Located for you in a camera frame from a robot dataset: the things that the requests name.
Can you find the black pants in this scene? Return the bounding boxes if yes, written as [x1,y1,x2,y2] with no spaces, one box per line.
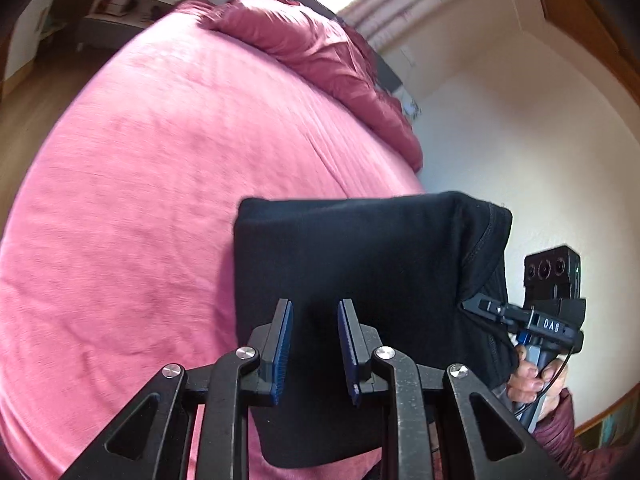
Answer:
[233,192,518,469]

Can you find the right hand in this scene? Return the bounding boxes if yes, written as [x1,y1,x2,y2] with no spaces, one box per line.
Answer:
[506,346,568,420]

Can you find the maroon jacket sleeve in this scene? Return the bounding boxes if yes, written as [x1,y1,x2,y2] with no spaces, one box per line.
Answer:
[533,388,639,480]

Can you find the pink bed blanket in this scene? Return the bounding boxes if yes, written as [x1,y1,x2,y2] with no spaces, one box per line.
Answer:
[1,1,422,479]

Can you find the dark red duvet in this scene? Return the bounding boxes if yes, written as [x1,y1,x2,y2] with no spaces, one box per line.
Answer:
[176,0,423,171]

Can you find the white low shelf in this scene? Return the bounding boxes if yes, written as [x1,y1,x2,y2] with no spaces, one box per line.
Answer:
[75,0,178,51]

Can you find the black camera box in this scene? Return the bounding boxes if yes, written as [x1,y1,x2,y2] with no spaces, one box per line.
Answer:
[524,245,582,306]

